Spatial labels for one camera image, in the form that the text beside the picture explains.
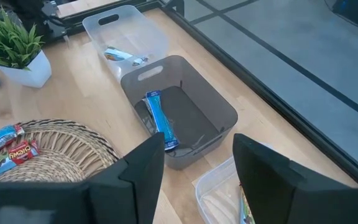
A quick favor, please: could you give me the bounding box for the peanut butter Chewy granola bar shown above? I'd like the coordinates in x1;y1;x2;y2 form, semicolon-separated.
103;46;149;67

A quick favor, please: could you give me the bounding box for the dark furniture piece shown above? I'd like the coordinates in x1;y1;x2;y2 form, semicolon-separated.
324;0;358;32

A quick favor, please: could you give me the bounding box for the round wicker basket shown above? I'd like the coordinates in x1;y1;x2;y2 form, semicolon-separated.
0;118;121;183

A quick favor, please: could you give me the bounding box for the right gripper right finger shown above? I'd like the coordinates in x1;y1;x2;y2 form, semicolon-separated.
232;133;358;224

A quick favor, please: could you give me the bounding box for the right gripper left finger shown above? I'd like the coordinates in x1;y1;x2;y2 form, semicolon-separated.
88;132;167;224

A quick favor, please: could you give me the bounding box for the clear plastic bin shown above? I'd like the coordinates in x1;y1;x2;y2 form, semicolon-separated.
82;4;170;83
195;155;245;224

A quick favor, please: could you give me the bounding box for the green plant white pot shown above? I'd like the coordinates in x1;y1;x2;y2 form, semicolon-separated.
0;5;52;89

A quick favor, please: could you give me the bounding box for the dark grey plastic bin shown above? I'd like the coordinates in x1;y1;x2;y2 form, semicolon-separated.
120;55;239;171

